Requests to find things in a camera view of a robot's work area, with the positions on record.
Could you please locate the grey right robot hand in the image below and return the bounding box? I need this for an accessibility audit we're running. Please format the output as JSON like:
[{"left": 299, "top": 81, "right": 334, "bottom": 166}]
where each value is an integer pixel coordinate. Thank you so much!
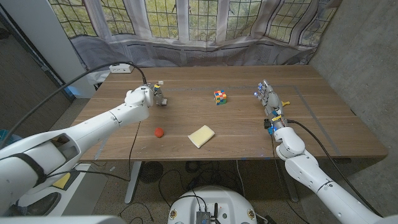
[{"left": 253, "top": 79, "right": 289, "bottom": 128}]

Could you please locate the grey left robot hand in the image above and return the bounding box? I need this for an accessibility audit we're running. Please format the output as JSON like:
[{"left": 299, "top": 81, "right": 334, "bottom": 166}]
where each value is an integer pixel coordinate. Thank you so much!
[{"left": 147, "top": 81, "right": 168, "bottom": 107}]

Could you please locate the white power box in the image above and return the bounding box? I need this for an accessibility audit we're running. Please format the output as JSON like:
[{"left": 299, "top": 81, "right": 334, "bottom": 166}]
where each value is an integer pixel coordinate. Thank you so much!
[{"left": 109, "top": 62, "right": 135, "bottom": 74}]

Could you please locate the multicoloured puzzle cube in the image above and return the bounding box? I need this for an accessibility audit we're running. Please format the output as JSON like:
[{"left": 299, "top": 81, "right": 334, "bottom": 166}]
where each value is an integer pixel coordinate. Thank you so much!
[{"left": 213, "top": 90, "right": 228, "bottom": 106}]

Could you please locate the grey electronics box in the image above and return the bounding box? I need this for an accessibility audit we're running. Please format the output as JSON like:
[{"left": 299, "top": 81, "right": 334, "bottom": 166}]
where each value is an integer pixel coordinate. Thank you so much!
[{"left": 195, "top": 210, "right": 211, "bottom": 224}]

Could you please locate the yellow sponge block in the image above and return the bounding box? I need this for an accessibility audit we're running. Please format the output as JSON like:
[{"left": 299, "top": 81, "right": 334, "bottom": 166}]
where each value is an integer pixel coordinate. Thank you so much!
[{"left": 187, "top": 124, "right": 216, "bottom": 149}]

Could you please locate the printed window backdrop cloth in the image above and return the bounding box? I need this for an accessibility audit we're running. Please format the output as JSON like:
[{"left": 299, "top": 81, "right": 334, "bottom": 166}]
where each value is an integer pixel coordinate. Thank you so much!
[{"left": 48, "top": 0, "right": 343, "bottom": 74}]

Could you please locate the round black fan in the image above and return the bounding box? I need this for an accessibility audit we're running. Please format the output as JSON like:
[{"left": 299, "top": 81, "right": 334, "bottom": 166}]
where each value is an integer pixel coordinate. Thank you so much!
[{"left": 139, "top": 161, "right": 164, "bottom": 184}]

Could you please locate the grey table leg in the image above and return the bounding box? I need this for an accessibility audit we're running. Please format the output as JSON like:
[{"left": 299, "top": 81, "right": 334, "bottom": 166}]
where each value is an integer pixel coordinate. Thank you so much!
[{"left": 278, "top": 159, "right": 300, "bottom": 203}]

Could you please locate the white table leg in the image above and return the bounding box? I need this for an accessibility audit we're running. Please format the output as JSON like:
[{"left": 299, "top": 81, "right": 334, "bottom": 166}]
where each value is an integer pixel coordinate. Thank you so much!
[{"left": 124, "top": 161, "right": 143, "bottom": 205}]

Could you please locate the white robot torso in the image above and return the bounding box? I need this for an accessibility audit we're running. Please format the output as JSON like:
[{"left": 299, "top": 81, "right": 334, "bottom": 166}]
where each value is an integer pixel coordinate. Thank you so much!
[{"left": 167, "top": 185, "right": 258, "bottom": 224}]

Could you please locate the white upright panel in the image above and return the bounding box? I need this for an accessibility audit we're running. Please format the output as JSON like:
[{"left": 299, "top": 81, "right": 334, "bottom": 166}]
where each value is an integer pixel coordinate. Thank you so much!
[{"left": 0, "top": 0, "right": 96, "bottom": 99}]

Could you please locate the black and yellow device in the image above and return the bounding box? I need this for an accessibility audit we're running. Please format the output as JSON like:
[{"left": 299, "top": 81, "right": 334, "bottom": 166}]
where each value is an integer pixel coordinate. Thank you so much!
[{"left": 52, "top": 172, "right": 80, "bottom": 190}]

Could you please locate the blue upholstered seat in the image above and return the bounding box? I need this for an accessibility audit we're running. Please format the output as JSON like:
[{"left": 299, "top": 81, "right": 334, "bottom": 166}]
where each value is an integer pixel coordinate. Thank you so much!
[{"left": 0, "top": 129, "right": 22, "bottom": 147}]

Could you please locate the thin black left wrist cable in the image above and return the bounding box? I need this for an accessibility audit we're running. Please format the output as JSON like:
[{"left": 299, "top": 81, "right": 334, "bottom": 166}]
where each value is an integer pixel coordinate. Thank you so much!
[{"left": 46, "top": 121, "right": 141, "bottom": 183}]

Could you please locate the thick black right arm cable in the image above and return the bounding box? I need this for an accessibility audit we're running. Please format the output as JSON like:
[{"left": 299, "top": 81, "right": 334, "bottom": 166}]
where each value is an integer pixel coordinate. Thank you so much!
[{"left": 287, "top": 119, "right": 383, "bottom": 218}]

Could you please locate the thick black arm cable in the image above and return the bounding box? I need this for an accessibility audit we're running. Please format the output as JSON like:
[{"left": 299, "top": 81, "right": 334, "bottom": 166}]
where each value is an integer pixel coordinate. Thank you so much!
[
  {"left": 0, "top": 61, "right": 147, "bottom": 147},
  {"left": 287, "top": 119, "right": 383, "bottom": 218}
]

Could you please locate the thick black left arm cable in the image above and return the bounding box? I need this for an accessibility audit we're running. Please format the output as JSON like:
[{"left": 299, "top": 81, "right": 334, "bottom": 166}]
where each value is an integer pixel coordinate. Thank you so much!
[{"left": 0, "top": 61, "right": 147, "bottom": 147}]

